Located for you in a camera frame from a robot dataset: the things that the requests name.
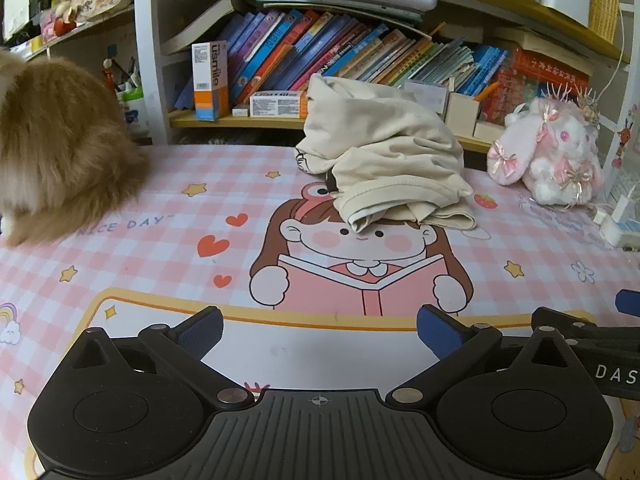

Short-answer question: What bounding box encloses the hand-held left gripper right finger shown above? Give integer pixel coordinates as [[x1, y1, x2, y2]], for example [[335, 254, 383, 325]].
[[385, 304, 576, 408]]

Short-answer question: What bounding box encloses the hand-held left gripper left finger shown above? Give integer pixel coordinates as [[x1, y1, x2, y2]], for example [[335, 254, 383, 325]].
[[65, 306, 256, 408]]

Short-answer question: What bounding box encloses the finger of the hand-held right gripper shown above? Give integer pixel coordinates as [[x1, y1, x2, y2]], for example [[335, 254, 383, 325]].
[[531, 306, 640, 343], [615, 289, 640, 317]]

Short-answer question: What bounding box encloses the cream cotton garment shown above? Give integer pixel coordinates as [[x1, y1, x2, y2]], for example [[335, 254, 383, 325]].
[[295, 74, 478, 235]]

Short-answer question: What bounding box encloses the pink checkered cartoon desk mat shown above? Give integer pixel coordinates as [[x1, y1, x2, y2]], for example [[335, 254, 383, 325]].
[[0, 142, 640, 480]]

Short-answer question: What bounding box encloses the white power strip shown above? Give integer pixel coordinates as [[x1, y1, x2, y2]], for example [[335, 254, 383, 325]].
[[600, 170, 640, 251]]

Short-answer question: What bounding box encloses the pink white plush bunny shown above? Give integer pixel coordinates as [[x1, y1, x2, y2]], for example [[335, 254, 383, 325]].
[[486, 92, 606, 206]]

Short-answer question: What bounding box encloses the beaded spiky hair crown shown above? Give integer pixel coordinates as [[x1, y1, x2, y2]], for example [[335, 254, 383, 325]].
[[542, 82, 601, 126]]

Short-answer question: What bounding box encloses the wooden bookshelf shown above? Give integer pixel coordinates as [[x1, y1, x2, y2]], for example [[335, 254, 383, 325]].
[[132, 0, 640, 196]]

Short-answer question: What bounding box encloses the beige cardboard box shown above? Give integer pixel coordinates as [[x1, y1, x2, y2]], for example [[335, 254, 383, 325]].
[[445, 91, 483, 137]]

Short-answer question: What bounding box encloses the green capped white bottle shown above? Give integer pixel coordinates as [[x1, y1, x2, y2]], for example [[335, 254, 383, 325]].
[[120, 87, 151, 133]]

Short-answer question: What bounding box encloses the white orange medicine box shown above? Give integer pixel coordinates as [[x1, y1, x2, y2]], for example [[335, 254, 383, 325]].
[[249, 90, 307, 120]]

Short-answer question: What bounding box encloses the white labelled box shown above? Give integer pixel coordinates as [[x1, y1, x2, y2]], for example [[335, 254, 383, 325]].
[[404, 80, 448, 113]]

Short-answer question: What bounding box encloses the fluffy orange cat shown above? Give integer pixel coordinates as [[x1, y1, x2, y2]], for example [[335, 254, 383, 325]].
[[0, 47, 151, 248]]

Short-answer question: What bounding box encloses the thick red book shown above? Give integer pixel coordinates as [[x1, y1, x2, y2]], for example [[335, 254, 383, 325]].
[[495, 47, 591, 126]]

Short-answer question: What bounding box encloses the orange white tall box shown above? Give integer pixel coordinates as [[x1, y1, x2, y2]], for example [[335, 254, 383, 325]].
[[191, 40, 231, 122]]

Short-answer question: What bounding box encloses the yellow wicker basket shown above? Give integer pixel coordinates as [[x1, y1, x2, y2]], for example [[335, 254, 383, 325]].
[[589, 0, 622, 46]]

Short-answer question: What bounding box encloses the row of colourful books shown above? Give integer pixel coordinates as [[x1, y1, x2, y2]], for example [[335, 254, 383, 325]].
[[217, 7, 511, 111]]

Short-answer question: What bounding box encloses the leaning open-paged book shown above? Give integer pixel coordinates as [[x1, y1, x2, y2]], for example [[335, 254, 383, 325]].
[[162, 0, 246, 56]]

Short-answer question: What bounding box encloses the white charging cable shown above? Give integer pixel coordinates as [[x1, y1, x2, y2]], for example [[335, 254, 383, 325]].
[[606, 2, 632, 93]]

